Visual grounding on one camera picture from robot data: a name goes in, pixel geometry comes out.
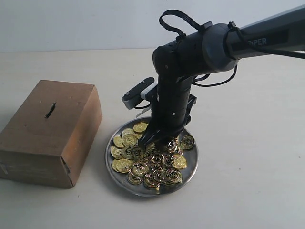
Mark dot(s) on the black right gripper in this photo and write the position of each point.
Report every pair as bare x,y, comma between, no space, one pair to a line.
169,112

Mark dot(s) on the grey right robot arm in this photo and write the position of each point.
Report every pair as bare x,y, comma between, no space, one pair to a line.
211,49

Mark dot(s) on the brown cardboard slotted box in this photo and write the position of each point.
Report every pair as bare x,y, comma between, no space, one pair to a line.
48,139

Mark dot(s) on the gold coin top of pile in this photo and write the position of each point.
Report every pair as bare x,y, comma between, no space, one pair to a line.
140,127

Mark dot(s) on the round silver metal plate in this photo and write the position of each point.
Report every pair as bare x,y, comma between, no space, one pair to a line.
142,172

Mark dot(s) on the gold coin front right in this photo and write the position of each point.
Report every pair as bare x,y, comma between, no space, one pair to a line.
173,176

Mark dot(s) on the gold coin left edge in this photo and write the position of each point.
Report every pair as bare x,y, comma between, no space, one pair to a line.
116,152

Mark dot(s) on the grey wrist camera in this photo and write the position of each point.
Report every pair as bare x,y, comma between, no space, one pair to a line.
137,94

